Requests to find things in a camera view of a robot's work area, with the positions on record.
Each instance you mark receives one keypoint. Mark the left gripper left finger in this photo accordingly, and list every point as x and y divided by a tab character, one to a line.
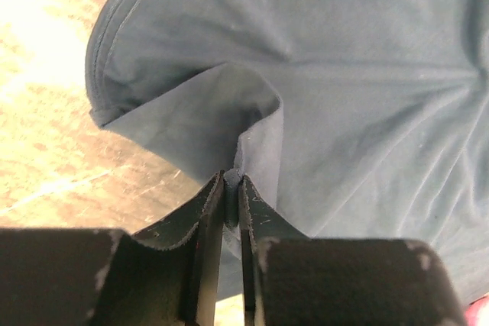
165	274

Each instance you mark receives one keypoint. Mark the slate blue t shirt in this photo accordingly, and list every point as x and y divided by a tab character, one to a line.
353	118

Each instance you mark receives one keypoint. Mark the pink t shirt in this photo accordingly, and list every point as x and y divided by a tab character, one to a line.
477	313

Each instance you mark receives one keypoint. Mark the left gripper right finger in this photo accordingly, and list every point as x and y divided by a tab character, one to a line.
291	279

